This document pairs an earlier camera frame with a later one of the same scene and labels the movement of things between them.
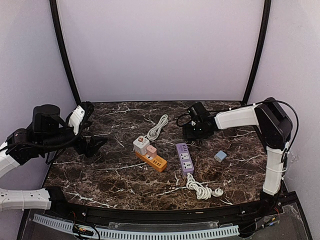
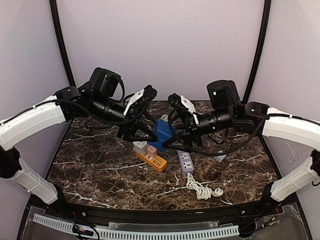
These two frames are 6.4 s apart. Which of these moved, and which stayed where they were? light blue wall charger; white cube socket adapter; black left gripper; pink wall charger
Moved: black left gripper
Stayed: white cube socket adapter; light blue wall charger; pink wall charger
